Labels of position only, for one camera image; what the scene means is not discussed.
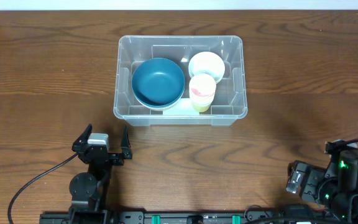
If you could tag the white small bowl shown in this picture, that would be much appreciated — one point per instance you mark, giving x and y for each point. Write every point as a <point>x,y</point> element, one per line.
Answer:
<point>208,63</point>

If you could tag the clear plastic storage container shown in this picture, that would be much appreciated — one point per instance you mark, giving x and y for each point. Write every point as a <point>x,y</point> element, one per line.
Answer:
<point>230,101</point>

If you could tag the cream white cup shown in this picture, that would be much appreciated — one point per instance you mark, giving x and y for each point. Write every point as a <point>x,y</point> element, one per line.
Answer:
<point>202,100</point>

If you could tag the blue bowl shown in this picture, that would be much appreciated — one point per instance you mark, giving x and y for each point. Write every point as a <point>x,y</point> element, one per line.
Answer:
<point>158,100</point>
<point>158,74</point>

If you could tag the cream bowl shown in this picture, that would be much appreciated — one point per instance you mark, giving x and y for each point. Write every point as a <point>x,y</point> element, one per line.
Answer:
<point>163,107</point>

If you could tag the pink cup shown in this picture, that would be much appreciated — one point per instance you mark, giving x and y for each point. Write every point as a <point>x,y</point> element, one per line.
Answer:
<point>202,85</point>

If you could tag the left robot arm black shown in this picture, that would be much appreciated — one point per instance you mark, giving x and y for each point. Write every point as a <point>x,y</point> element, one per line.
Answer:
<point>89,189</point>

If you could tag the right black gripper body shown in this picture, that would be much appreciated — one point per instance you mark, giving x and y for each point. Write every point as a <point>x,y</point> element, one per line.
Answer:
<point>298,179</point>

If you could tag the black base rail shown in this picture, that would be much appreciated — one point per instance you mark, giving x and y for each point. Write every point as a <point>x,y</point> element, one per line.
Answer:
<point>254,214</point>

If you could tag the yellow cup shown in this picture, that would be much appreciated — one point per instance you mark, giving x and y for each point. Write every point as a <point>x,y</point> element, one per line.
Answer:
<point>200,107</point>

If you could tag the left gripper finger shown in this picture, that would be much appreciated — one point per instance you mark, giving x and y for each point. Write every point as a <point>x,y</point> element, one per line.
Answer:
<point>81,143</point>
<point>125,145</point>

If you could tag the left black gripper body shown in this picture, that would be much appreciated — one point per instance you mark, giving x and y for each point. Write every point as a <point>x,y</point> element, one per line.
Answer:
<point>103,156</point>

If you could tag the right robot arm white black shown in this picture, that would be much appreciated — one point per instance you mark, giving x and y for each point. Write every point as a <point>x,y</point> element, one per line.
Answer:
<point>345,203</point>

